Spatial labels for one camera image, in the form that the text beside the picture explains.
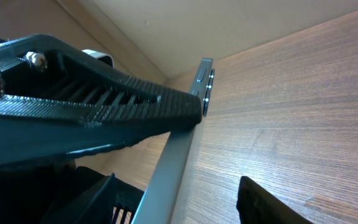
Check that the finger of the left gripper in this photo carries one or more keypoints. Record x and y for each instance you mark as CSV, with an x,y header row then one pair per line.
x,y
57,102
87,197

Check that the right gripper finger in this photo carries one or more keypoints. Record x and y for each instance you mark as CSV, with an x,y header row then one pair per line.
x,y
257,206

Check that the teal screen Samsung smartphone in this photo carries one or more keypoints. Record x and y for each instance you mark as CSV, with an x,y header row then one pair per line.
x,y
158,203

